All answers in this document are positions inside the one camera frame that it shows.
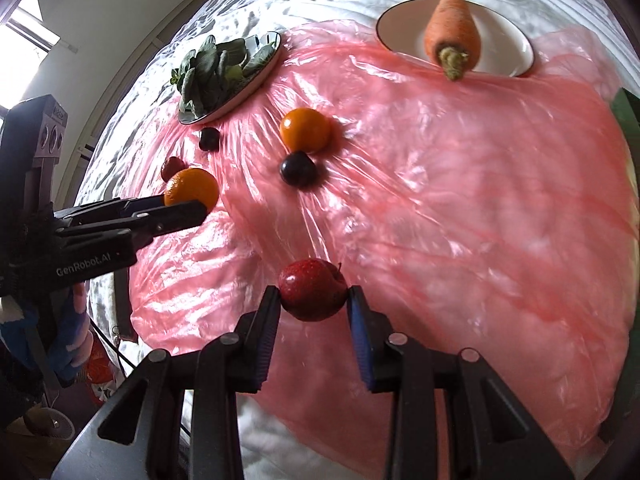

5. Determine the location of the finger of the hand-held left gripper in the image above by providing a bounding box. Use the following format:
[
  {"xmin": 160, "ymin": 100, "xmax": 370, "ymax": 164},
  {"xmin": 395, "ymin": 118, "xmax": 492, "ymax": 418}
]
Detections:
[
  {"xmin": 52, "ymin": 200, "xmax": 208, "ymax": 251},
  {"xmin": 52, "ymin": 194, "xmax": 171, "ymax": 221}
]

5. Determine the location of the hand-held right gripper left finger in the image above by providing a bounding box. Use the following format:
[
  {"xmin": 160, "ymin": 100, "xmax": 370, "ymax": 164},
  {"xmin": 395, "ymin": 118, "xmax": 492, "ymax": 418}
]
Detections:
[{"xmin": 50, "ymin": 285, "xmax": 283, "ymax": 480}]

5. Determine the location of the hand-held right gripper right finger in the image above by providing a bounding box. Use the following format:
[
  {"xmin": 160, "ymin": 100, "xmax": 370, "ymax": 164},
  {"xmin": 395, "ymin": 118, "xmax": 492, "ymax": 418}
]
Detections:
[{"xmin": 346, "ymin": 285, "xmax": 576, "ymax": 480}]

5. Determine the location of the orange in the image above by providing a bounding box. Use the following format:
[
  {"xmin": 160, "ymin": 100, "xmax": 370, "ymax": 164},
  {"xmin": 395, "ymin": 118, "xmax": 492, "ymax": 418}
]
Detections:
[
  {"xmin": 163, "ymin": 168, "xmax": 220, "ymax": 213},
  {"xmin": 280, "ymin": 108, "xmax": 332, "ymax": 154}
]

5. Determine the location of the red apple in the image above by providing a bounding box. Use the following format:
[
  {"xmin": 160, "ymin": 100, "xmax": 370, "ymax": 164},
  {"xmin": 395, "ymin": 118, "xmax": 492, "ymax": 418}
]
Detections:
[
  {"xmin": 277, "ymin": 258, "xmax": 348, "ymax": 322},
  {"xmin": 160, "ymin": 156, "xmax": 188, "ymax": 182}
]

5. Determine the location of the person's left hand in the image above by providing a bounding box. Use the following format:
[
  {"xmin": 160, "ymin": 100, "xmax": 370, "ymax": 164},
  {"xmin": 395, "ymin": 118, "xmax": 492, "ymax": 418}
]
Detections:
[{"xmin": 47, "ymin": 282, "xmax": 95, "ymax": 388}]

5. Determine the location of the window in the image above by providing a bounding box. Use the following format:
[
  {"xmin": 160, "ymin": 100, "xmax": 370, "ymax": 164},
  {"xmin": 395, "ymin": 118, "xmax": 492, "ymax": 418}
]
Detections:
[{"xmin": 0, "ymin": 0, "xmax": 61, "ymax": 76}]

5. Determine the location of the green bok choy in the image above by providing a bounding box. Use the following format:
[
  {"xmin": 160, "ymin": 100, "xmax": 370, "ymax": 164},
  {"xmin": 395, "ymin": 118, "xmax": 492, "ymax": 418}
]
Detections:
[{"xmin": 170, "ymin": 35, "xmax": 278, "ymax": 116}]

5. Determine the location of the pink plastic sheet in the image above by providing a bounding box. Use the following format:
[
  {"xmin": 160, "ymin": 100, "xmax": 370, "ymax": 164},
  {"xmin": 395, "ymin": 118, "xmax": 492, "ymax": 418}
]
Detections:
[{"xmin": 127, "ymin": 20, "xmax": 631, "ymax": 480}]

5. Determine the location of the patterned dark-rimmed plate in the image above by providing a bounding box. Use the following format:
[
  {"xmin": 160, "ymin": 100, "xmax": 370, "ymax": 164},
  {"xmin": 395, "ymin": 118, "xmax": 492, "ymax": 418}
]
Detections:
[{"xmin": 177, "ymin": 31, "xmax": 282, "ymax": 126}]

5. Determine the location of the orange carrot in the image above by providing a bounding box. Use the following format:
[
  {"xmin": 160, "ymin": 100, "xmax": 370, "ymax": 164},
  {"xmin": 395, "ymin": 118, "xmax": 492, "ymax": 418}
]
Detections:
[{"xmin": 424, "ymin": 0, "xmax": 482, "ymax": 82}]

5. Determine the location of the white plate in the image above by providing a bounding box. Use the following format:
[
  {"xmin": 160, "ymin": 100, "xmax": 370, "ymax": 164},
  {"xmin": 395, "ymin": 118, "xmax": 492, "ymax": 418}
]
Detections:
[{"xmin": 376, "ymin": 0, "xmax": 535, "ymax": 78}]

